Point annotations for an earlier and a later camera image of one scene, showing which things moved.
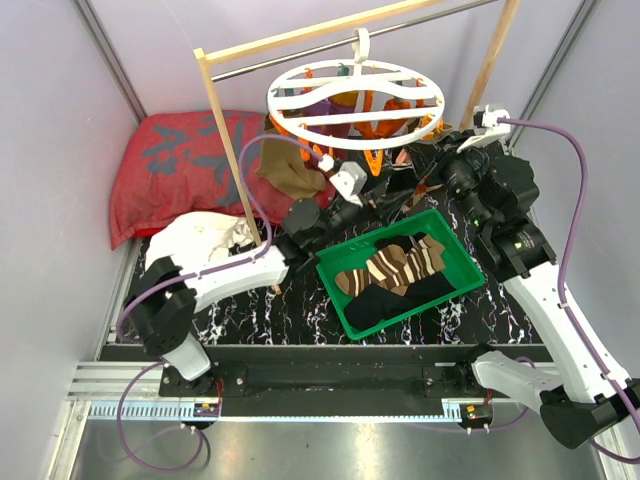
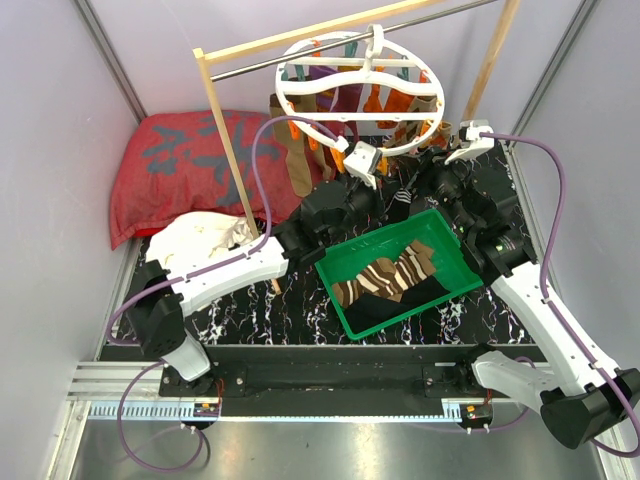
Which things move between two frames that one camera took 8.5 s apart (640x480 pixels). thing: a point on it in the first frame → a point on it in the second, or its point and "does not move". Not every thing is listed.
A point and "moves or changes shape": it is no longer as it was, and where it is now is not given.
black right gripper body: (457, 170) → (439, 175)
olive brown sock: (282, 164) → (297, 164)
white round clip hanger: (355, 103) moves or changes shape
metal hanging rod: (343, 45) does not move
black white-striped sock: (402, 178) → (399, 209)
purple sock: (315, 109) → (347, 98)
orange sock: (383, 129) → (398, 102)
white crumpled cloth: (197, 237) does not move
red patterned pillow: (175, 162) does not move
